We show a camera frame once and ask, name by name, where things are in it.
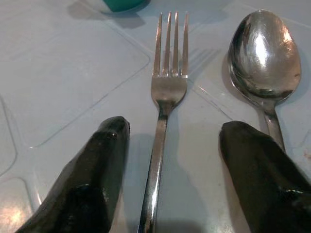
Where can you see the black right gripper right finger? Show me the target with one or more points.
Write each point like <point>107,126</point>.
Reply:
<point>264,177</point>

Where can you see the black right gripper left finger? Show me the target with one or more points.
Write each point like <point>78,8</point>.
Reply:
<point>85,177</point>

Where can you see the silver metal fork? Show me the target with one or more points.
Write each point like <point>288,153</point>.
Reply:
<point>159,136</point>

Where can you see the silver metal spoon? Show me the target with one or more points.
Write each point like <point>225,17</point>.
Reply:
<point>263,58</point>

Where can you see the teal and white cup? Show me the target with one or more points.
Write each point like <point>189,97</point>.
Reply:
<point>124,4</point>

